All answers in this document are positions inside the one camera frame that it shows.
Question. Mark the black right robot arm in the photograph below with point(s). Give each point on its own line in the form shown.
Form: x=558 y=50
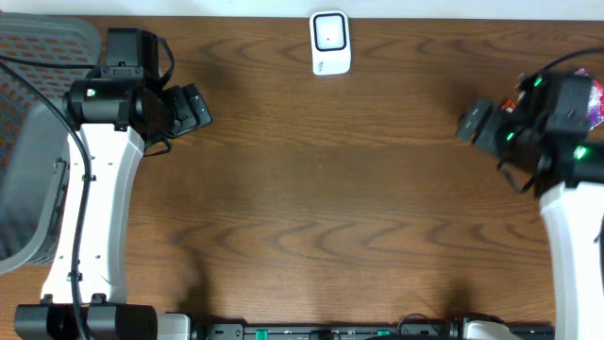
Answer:
x=546 y=136

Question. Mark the white barcode scanner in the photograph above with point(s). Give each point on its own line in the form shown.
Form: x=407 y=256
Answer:
x=330 y=43

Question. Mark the grey plastic mesh basket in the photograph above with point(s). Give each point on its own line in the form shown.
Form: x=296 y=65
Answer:
x=41 y=56

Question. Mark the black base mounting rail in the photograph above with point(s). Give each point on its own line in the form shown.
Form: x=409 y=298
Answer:
x=409 y=330

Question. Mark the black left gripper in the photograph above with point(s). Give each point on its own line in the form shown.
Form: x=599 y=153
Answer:
x=190 y=110

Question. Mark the purple Carefree pad package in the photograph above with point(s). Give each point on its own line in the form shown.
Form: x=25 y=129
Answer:
x=594 y=113

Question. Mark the red snack wrapper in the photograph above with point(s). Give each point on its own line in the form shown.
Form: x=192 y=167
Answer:
x=509 y=105

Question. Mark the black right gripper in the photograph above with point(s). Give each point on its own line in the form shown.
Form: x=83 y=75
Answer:
x=485 y=135

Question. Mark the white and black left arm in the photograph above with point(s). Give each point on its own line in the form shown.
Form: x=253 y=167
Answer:
x=66 y=197

